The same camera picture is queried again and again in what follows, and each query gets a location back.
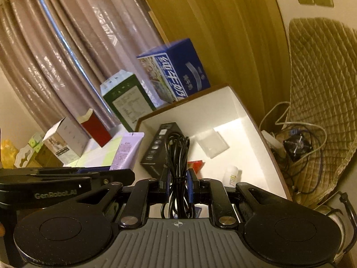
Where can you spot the clear plastic packet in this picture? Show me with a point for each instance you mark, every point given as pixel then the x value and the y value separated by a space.
pixel 213 142

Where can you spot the small black fan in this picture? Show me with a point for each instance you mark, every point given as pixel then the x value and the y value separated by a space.
pixel 295 146

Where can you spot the yellow plastic bag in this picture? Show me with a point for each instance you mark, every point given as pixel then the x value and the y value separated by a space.
pixel 8 153

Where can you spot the green white tissue pack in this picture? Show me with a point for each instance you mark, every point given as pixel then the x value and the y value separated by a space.
pixel 36 141

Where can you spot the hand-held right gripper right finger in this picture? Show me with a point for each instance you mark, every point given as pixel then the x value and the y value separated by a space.
pixel 191 185

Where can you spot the red open box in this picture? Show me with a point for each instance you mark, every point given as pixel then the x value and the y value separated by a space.
pixel 96 129

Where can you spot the white grey box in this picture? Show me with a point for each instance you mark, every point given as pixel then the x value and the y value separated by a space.
pixel 67 142

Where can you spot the brown cardboard box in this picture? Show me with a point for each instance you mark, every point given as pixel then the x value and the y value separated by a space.
pixel 48 159

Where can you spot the white power strip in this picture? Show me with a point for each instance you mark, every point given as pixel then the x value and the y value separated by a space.
pixel 274 143

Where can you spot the white cardboard cutout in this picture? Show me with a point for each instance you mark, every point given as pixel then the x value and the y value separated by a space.
pixel 23 156

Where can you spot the white pill bottle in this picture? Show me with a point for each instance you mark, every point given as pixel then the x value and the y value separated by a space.
pixel 232 176

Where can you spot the blue milk carton box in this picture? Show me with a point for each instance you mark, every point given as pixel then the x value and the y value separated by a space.
pixel 178 69

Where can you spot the brown storage box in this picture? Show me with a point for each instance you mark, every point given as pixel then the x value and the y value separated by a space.
pixel 251 134

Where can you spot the steel kettle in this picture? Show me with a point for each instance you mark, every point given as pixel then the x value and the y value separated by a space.
pixel 343 223

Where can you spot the red packet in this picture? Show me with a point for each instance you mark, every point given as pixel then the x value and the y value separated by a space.
pixel 196 167

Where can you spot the purple tube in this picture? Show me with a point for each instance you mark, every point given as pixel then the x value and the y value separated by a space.
pixel 127 150

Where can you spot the quilted chair cover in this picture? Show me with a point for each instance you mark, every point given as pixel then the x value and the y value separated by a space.
pixel 326 89

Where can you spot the green white carton box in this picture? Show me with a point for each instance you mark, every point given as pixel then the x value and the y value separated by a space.
pixel 128 100

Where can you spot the small black box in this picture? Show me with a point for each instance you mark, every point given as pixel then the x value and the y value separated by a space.
pixel 159 150

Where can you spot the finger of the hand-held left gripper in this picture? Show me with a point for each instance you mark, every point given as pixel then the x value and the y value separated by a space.
pixel 117 176
pixel 55 170

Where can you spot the beige curtain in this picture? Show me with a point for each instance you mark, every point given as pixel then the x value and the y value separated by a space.
pixel 69 47

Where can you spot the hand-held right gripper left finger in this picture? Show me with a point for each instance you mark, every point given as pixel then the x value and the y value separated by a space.
pixel 165 184

